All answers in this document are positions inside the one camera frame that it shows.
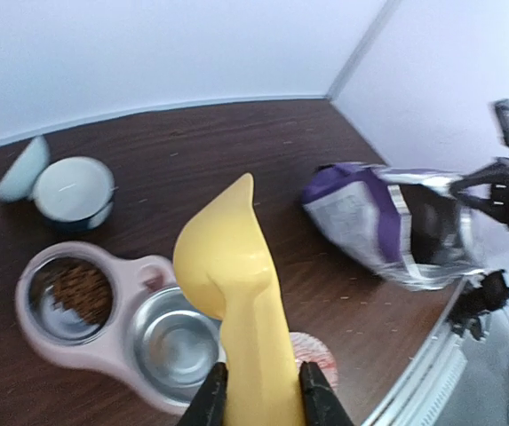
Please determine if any aluminium front frame rail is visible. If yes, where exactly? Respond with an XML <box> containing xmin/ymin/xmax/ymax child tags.
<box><xmin>362</xmin><ymin>279</ymin><xmax>470</xmax><ymax>425</ymax></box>

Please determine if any aluminium right corner post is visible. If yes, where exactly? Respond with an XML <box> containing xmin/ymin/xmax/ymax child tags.
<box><xmin>325</xmin><ymin>0</ymin><xmax>402</xmax><ymax>102</ymax></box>

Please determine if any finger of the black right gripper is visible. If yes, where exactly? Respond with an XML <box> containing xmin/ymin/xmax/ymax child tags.
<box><xmin>449</xmin><ymin>157</ymin><xmax>509</xmax><ymax>229</ymax></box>

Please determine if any black white ceramic bowl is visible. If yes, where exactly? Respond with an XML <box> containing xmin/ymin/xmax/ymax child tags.
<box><xmin>31</xmin><ymin>156</ymin><xmax>116</xmax><ymax>233</ymax></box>

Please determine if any brown kibble pet food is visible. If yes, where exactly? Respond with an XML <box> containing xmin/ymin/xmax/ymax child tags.
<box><xmin>52</xmin><ymin>258</ymin><xmax>113</xmax><ymax>326</ymax></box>

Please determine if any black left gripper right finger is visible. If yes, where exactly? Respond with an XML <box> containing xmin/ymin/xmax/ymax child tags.
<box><xmin>298</xmin><ymin>361</ymin><xmax>354</xmax><ymax>426</ymax></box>

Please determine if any purple puppy food bag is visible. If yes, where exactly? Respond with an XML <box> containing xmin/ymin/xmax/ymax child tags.
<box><xmin>300</xmin><ymin>162</ymin><xmax>483</xmax><ymax>291</ymax></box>

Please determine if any small grey ceramic bowl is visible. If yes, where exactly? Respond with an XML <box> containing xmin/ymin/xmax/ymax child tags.
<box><xmin>0</xmin><ymin>136</ymin><xmax>50</xmax><ymax>203</ymax></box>

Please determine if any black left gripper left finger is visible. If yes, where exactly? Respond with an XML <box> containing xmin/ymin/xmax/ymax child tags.
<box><xmin>180</xmin><ymin>362</ymin><xmax>227</xmax><ymax>426</ymax></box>

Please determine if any pink double pet feeder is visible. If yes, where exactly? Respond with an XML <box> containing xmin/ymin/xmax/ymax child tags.
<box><xmin>15</xmin><ymin>241</ymin><xmax>226</xmax><ymax>414</ymax></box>

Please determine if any yellow plastic food scoop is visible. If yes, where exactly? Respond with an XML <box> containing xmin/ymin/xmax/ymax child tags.
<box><xmin>173</xmin><ymin>173</ymin><xmax>305</xmax><ymax>425</ymax></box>

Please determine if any red patterned ceramic bowl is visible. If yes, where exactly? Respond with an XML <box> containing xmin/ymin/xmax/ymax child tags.
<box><xmin>290</xmin><ymin>332</ymin><xmax>338</xmax><ymax>390</ymax></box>

